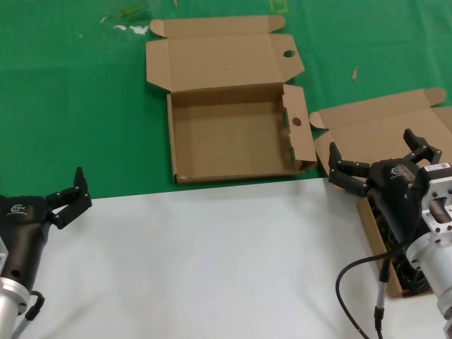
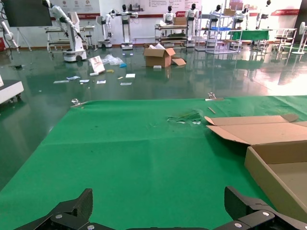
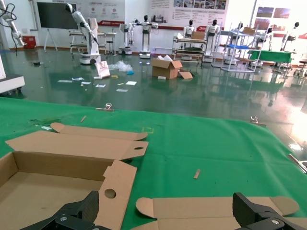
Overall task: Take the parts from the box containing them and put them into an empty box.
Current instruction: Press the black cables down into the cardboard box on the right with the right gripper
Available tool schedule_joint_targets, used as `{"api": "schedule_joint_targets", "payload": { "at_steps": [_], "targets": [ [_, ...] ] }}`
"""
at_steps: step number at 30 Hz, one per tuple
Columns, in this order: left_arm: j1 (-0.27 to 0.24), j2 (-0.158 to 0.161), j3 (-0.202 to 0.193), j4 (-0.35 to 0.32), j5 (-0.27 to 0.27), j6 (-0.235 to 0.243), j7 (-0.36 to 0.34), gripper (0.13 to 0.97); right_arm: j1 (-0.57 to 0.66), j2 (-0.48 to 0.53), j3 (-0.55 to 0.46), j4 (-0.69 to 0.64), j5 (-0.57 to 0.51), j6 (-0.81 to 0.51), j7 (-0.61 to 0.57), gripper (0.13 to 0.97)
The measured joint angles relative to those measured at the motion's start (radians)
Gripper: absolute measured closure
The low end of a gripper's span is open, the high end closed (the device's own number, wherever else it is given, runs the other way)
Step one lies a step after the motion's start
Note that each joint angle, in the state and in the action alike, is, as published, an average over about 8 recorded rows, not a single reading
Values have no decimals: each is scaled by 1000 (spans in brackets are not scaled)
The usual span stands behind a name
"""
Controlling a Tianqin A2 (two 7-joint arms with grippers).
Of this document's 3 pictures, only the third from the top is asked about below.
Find white humanoid robot arms spread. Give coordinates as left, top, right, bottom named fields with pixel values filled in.
left=129, top=14, right=159, bottom=59

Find pink paper bag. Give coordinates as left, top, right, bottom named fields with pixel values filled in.
left=94, top=60, right=111, bottom=80

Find clear plastic wrap pile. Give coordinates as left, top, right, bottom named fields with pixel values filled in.
left=107, top=60, right=134, bottom=72

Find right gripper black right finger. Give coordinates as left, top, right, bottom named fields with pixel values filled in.
left=232, top=192, right=307, bottom=230

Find large wall poster board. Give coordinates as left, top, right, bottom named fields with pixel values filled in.
left=150, top=0, right=228, bottom=27

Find red box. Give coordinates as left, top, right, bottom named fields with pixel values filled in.
left=23, top=35, right=37, bottom=49

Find green table cloth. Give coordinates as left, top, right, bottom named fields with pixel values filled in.
left=0, top=97, right=307, bottom=230

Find metal frame cart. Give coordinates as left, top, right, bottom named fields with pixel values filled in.
left=69, top=30, right=107, bottom=55

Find silver robot arm with cables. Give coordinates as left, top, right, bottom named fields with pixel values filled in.
left=0, top=2, right=28, bottom=47

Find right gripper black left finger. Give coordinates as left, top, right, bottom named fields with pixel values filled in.
left=20, top=191, right=112, bottom=230

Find white wall poster red logos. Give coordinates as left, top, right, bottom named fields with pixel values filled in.
left=87, top=0, right=125, bottom=26

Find black round stool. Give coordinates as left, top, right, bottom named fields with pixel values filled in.
left=105, top=40, right=116, bottom=57

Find black display on stand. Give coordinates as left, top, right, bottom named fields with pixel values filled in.
left=36, top=1, right=79, bottom=51

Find large open cardboard carton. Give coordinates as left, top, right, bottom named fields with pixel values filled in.
left=151, top=54, right=194, bottom=80

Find white wheeled robot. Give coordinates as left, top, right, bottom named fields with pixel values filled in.
left=118, top=23, right=134, bottom=56

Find metal shelf trolley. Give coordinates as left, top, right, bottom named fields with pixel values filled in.
left=172, top=32, right=207, bottom=63

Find wall photo display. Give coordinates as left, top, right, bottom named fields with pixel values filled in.
left=254, top=6, right=292, bottom=32

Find green covered table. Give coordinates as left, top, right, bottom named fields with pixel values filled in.
left=248, top=49, right=294, bottom=72

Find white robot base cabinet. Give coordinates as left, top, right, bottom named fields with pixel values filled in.
left=0, top=51, right=25, bottom=94

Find white frame rack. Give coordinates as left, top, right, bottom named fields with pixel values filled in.
left=220, top=23, right=263, bottom=72

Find metal binder clip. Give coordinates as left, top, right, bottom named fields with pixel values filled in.
left=249, top=115, right=267, bottom=127
left=95, top=102, right=115, bottom=113
left=287, top=153, right=307, bottom=173

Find open brown cardboard box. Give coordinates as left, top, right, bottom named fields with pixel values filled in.
left=135, top=195, right=307, bottom=230
left=0, top=122, right=149, bottom=230

